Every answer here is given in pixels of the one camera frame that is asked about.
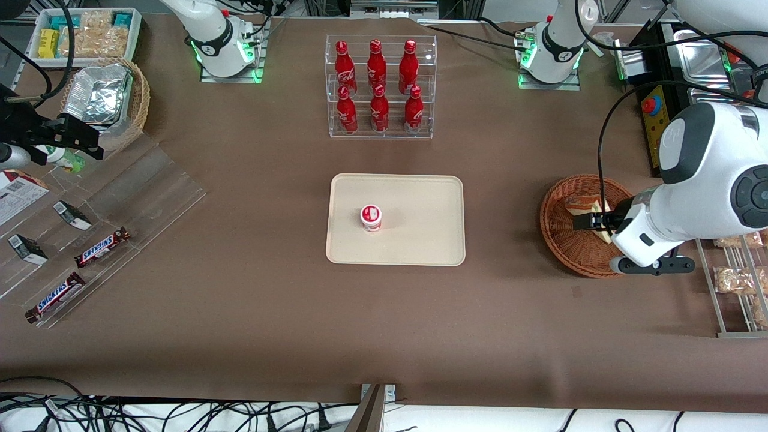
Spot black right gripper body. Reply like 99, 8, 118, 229
0, 84, 61, 166

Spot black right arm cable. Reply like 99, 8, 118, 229
0, 0, 76, 110

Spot black tabletop cable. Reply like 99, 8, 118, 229
420, 17, 536, 52

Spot brown table cover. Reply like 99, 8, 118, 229
0, 13, 768, 415

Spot beige plastic tray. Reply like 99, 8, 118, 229
325, 173, 466, 267

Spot triangular sandwich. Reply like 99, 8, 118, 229
564, 195, 614, 244

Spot black floor cable bundle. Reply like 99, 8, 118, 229
0, 376, 361, 432

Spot white barcode carton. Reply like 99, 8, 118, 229
0, 170, 50, 227

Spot silver table edge bracket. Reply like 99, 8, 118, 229
345, 383, 397, 432

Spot white plastic snack bin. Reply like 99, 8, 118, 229
27, 7, 143, 68

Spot steel warmer pan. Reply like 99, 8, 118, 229
687, 84, 768, 110
673, 27, 730, 85

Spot black food warmer appliance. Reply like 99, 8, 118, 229
624, 19, 768, 178

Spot Snickers chocolate bar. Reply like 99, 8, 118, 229
25, 272, 86, 325
74, 227, 131, 269

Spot clear bagged cracker pack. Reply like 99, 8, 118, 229
80, 10, 115, 31
59, 26, 130, 59

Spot small black white box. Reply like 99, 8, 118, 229
8, 234, 49, 266
53, 200, 93, 231

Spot clear acrylic stepped display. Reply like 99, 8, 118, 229
0, 133, 208, 329

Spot yellow snack pack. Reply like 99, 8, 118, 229
38, 29, 61, 59

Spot clear acrylic bottle rack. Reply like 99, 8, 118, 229
325, 34, 438, 140

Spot brown round wicker basket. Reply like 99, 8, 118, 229
539, 174, 635, 279

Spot white bottle with green label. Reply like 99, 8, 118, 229
35, 144, 86, 175

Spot silver foil container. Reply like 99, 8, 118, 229
62, 63, 134, 127

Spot red white yogurt cup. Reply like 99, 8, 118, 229
360, 204, 383, 233

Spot red cola bottle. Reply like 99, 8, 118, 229
370, 84, 389, 133
367, 39, 387, 91
404, 85, 424, 134
399, 40, 419, 95
334, 40, 357, 97
337, 85, 359, 135

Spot silver wire rack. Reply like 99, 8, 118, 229
696, 231, 768, 338

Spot tan wicker basket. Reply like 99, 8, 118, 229
59, 57, 151, 154

